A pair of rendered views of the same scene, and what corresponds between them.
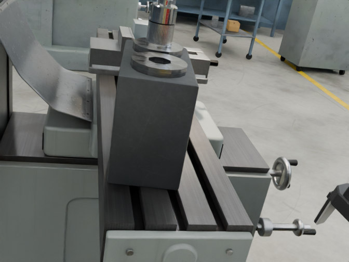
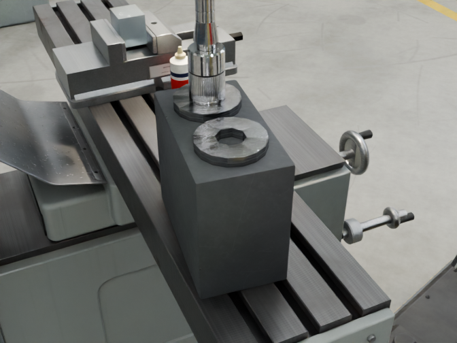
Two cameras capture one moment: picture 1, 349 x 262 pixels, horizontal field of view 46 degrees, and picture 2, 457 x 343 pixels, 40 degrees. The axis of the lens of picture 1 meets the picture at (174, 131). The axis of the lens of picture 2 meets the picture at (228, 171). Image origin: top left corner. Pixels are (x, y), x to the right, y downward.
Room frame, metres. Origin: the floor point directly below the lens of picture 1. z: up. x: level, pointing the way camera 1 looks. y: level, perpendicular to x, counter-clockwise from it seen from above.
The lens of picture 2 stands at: (0.02, 0.15, 1.56)
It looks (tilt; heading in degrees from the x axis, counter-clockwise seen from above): 36 degrees down; 350
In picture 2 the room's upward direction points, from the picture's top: straight up
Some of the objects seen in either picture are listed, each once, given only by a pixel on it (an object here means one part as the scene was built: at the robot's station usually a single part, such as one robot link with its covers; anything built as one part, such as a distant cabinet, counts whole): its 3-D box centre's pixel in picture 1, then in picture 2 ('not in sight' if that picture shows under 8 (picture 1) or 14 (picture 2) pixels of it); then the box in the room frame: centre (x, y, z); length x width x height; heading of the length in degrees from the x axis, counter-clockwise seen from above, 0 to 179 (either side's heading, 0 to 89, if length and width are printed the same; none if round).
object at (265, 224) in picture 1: (286, 227); (377, 222); (1.12, -0.42, 0.54); 0.22 x 0.06 x 0.06; 105
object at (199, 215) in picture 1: (139, 96); (154, 121); (1.07, 0.11, 0.92); 1.24 x 0.23 x 0.08; 15
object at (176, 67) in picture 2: not in sight; (181, 73); (1.08, 0.05, 1.01); 0.04 x 0.04 x 0.11
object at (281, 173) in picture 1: (271, 172); (341, 156); (1.25, -0.36, 0.66); 0.16 x 0.12 x 0.12; 105
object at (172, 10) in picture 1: (163, 7); (206, 50); (0.73, 0.06, 1.22); 0.05 x 0.05 x 0.01
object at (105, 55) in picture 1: (149, 52); (145, 50); (1.19, 0.11, 1.01); 0.35 x 0.15 x 0.11; 105
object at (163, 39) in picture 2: not in sight; (156, 31); (1.20, 0.09, 1.05); 0.12 x 0.06 x 0.04; 15
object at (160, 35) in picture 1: (160, 27); (206, 75); (0.73, 0.06, 1.19); 0.05 x 0.05 x 0.06
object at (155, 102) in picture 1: (151, 106); (219, 180); (0.68, 0.05, 1.06); 0.22 x 0.12 x 0.20; 8
